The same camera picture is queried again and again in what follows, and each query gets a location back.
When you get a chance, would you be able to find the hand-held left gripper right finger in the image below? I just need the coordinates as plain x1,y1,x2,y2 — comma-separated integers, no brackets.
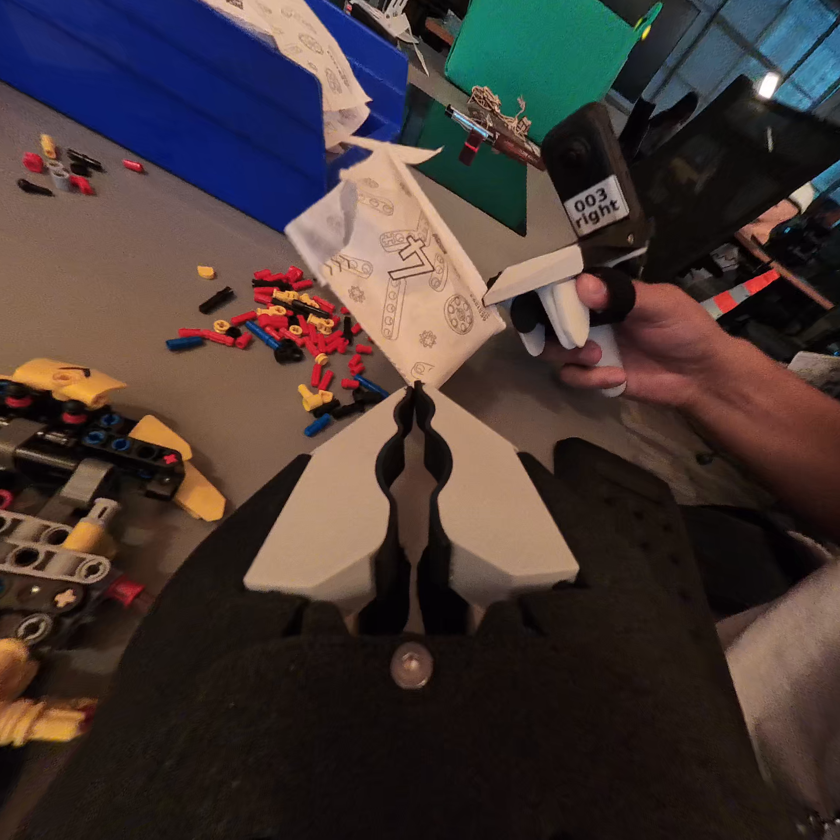
415,381,581,622

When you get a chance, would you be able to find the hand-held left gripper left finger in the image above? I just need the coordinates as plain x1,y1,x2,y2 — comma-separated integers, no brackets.
241,386,416,616

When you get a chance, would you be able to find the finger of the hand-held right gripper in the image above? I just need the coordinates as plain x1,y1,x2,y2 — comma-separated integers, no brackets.
482,245,586,307

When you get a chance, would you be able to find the plain white paper bag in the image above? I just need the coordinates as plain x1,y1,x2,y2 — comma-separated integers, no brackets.
284,136,508,389

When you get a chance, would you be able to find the pile of mixed brick pins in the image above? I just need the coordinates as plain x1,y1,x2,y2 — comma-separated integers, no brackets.
164,262,395,438

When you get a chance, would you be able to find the yellow black brick car model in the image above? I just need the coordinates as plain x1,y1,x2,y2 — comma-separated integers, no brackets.
0,357,228,749

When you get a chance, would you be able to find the large printed paper bag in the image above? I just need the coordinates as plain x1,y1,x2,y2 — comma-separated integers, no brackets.
203,0,372,152

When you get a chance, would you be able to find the blue plastic bin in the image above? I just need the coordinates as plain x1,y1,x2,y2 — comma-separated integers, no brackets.
0,0,409,234

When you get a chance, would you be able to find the grey desk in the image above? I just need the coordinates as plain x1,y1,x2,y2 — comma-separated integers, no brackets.
0,39,775,815

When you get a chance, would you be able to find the person's right hand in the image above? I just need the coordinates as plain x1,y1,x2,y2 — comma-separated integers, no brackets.
556,272,731,409

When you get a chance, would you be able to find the small brown brick model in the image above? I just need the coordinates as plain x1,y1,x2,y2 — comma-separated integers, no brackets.
446,85,546,170

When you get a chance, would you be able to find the black dimpled chair armrest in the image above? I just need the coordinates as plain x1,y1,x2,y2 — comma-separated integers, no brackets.
554,438,723,624

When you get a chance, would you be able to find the green plastic bin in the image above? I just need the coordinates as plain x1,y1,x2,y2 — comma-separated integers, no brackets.
445,0,664,143

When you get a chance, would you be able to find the orange traffic cone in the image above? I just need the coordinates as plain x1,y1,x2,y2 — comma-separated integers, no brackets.
699,269,782,320

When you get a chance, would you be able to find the person in beige shirt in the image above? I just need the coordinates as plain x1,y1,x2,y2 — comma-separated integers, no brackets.
715,532,840,840

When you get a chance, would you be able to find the cluster of small brick pins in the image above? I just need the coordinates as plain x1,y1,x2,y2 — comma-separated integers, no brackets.
16,133,106,198

